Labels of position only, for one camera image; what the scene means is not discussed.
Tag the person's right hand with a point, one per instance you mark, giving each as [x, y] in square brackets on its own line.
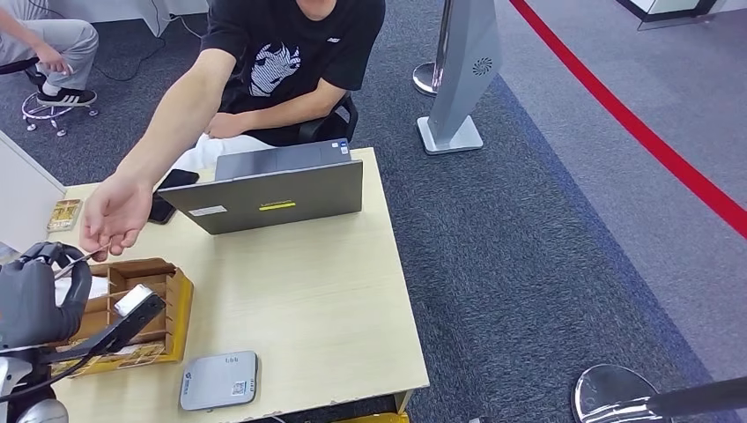
[119, 213]

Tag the person's hand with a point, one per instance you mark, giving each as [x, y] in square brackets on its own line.
[53, 60]

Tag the person's left hand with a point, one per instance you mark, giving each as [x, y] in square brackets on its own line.
[224, 125]

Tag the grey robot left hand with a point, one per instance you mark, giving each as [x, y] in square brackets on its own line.
[32, 303]

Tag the white ID card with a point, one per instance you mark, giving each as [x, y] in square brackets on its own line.
[77, 264]

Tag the person's right forearm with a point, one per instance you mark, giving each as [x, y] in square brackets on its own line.
[169, 137]

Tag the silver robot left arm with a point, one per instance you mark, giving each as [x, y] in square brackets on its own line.
[41, 411]

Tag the person's left forearm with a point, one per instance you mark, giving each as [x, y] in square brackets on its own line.
[297, 105]

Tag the person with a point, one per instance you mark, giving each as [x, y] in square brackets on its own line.
[64, 38]
[292, 64]

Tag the gold patterned card packet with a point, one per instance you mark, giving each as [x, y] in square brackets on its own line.
[64, 214]

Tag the patterned room key cards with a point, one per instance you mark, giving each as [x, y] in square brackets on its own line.
[137, 352]

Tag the grey card reader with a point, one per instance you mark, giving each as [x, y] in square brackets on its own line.
[219, 380]

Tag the chrome base stool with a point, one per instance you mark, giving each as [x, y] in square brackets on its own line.
[46, 112]

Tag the black smartphone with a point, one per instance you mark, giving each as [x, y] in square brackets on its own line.
[175, 181]

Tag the white cards stack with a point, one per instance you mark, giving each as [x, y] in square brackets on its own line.
[100, 287]

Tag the grey laptop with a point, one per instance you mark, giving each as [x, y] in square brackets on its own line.
[274, 195]

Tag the white side cabinet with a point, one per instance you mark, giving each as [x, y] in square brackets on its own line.
[23, 192]

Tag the black office chair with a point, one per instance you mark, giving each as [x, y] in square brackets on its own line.
[341, 119]

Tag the yellow tray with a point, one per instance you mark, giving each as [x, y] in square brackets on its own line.
[184, 315]

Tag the grey kiosk stand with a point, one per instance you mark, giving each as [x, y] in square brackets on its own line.
[467, 70]

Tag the yellow box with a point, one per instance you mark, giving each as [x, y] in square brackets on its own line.
[376, 418]

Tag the red barrier belt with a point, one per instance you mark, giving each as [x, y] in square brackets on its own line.
[618, 114]

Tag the display platform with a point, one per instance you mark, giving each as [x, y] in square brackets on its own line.
[671, 9]

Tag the left wrist camera pale box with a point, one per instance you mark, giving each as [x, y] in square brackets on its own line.
[133, 300]

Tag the chrome stanchion post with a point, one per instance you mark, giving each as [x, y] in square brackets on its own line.
[428, 79]

